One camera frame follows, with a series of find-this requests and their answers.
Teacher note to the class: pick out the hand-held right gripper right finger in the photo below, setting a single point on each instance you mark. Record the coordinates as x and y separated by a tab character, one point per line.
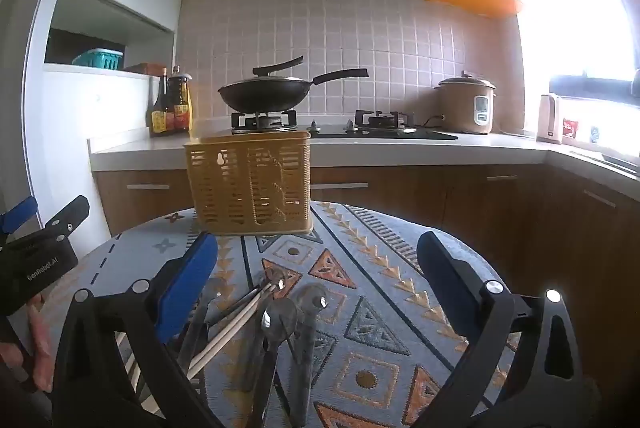
445	280

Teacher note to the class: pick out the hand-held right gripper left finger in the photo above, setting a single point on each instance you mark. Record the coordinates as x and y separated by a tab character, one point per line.
186	290

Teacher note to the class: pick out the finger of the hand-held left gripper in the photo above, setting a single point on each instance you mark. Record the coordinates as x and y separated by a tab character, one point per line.
19	214
67	214

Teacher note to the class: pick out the grey plastic utensil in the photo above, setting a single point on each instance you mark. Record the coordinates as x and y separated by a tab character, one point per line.
195	328

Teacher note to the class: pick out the pale wooden chopstick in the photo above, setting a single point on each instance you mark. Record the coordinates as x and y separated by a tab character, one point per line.
220	350
241	320

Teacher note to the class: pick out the metal spoon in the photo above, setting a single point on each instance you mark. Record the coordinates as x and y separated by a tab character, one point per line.
312	298
277	317

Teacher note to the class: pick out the wooden utensil holder box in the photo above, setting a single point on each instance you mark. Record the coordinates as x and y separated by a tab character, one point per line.
247	183

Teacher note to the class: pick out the person's left hand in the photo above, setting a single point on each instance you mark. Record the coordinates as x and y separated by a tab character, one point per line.
41	348

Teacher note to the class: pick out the patterned tablecloth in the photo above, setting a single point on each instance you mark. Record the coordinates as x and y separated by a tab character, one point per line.
380	308

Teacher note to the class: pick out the wooden kitchen cabinets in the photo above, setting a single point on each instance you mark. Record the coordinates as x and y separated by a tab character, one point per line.
425	203

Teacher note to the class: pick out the slim dark sauce bottle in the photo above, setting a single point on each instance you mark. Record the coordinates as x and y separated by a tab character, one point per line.
159	110

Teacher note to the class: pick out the white kitchen countertop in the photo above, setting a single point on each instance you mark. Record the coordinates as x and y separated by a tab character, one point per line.
400	148

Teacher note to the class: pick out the wide dark sauce bottle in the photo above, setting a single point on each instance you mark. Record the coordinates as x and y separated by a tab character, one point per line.
180	105

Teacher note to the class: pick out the teal plastic basket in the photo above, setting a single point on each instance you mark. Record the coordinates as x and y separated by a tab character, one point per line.
99	59

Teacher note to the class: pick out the brown box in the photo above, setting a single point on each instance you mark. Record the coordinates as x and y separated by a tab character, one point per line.
145	68

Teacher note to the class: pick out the beige rice cooker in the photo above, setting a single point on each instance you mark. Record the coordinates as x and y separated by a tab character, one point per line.
465	105

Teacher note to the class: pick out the black gas stove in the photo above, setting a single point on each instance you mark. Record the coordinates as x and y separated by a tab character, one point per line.
345	130

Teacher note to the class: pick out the white electric kettle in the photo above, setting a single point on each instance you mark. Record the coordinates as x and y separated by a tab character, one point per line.
549	120

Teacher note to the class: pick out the red packet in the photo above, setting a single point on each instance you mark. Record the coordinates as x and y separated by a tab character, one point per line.
570	128

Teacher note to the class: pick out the kitchen sink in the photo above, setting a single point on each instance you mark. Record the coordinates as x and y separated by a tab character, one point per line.
610	160

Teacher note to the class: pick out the black wok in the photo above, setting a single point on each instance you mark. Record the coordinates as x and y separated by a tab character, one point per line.
265	94

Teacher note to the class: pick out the black cooking utensil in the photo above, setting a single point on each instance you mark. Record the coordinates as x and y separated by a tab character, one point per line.
277	65

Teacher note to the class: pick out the window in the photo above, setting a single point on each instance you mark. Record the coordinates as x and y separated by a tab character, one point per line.
580	8

